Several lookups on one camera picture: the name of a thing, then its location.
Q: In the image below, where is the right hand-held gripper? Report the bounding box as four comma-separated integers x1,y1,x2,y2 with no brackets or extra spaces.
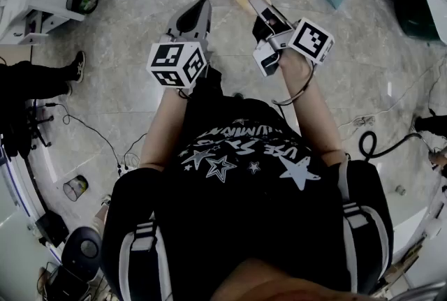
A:
247,0,335,78

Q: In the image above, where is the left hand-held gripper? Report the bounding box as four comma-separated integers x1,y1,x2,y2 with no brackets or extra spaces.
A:
145,0,214,89

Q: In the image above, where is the person's right forearm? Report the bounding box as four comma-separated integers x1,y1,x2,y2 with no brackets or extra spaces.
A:
279,50,346,157

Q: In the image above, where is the person's left forearm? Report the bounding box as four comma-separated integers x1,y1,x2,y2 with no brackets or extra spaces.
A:
139,86,191,171

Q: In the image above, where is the white shelf unit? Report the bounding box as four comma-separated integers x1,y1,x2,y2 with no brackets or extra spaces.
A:
0,0,87,46

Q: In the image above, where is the white power strip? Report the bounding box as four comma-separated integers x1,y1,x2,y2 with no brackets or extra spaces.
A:
117,162,138,177

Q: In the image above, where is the black chair base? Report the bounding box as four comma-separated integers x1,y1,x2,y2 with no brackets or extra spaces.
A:
24,100,56,150

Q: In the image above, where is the person's black star-print shirt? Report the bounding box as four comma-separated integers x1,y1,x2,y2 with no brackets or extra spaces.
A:
101,96,395,301

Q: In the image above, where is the black flat box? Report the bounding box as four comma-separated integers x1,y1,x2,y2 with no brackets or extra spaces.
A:
34,210,70,248

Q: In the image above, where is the black round stool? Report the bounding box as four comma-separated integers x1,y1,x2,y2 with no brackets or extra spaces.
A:
61,226,103,281

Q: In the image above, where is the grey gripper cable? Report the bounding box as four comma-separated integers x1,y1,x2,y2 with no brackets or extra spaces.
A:
271,60,316,107

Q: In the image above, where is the black floor cable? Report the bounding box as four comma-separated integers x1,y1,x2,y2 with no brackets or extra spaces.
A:
45,102,122,168

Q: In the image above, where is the black hose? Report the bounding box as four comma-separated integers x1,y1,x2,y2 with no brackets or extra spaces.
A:
358,131,434,163

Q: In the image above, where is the grey and white shoulder strap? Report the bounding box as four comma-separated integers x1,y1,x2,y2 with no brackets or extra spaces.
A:
337,152,392,293
118,219,174,301

